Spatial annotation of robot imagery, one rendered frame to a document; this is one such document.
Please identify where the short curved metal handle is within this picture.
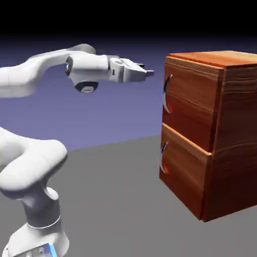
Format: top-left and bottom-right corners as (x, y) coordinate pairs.
(160, 142), (169, 175)

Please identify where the reddish wooden cabinet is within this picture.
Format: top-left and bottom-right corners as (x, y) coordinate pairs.
(159, 50), (257, 223)

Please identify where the short wooden cabinet door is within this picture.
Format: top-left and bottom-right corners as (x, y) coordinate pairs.
(159, 123), (213, 220)

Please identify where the tall wooden cabinet door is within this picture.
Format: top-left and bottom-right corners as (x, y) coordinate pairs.
(162, 56), (225, 153)

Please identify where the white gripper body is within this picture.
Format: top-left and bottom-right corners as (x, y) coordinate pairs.
(119, 58), (148, 82)

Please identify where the long curved metal handle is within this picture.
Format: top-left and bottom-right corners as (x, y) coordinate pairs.
(162, 74), (173, 114)

